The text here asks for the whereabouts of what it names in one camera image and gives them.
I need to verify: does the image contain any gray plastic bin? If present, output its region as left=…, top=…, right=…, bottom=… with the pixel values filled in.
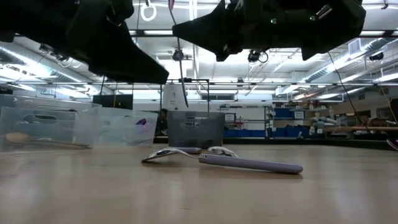
left=167, top=111, right=226, bottom=149

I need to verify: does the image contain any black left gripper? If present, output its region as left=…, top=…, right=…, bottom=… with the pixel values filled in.
left=0, top=0, right=170, bottom=85

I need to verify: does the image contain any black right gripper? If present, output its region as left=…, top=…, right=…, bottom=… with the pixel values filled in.
left=172, top=0, right=367, bottom=62

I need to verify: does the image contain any silver ceiling air duct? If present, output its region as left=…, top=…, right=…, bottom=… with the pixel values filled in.
left=304, top=37, right=398, bottom=84

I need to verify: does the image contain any white board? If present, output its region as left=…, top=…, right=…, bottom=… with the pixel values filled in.
left=162, top=83, right=187, bottom=112

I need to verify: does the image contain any row of blue bins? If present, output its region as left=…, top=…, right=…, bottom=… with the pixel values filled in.
left=222, top=129, right=267, bottom=138

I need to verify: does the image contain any metal shelf with blue bins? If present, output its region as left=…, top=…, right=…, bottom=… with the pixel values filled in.
left=264, top=105, right=312, bottom=138

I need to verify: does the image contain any black ceiling camera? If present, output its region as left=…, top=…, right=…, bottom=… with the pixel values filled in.
left=247, top=48, right=269, bottom=64

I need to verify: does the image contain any black monitor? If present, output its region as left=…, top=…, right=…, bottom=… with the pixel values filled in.
left=92, top=94, right=134, bottom=110

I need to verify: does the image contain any clear plastic bin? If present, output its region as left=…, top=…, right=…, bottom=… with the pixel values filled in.
left=98, top=107, right=159, bottom=147
left=0, top=94, right=103, bottom=153

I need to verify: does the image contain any long wooden table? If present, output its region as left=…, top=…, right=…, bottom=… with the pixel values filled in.
left=323, top=125, right=398, bottom=132

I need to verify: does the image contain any black stand frame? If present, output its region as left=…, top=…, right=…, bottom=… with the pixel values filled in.
left=160, top=77, right=210, bottom=113

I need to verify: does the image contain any white hanging ring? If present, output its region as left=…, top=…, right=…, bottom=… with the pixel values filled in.
left=140, top=0, right=157, bottom=22

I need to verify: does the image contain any black metal table frame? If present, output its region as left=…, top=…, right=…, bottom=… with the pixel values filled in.
left=155, top=136, right=388, bottom=151

